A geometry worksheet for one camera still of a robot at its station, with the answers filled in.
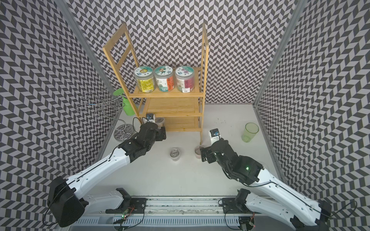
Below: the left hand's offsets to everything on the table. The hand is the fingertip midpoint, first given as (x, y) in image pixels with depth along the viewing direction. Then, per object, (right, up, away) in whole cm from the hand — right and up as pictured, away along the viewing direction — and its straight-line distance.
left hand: (158, 129), depth 80 cm
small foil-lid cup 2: (+9, -15, +4) cm, 18 cm away
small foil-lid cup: (+2, +5, -2) cm, 5 cm away
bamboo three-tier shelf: (+14, +10, -6) cm, 18 cm away
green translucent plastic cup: (+56, -1, +9) cm, 57 cm away
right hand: (+28, -8, -10) cm, 31 cm away
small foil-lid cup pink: (+23, -15, +7) cm, 28 cm away
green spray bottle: (-19, +12, +5) cm, 23 cm away
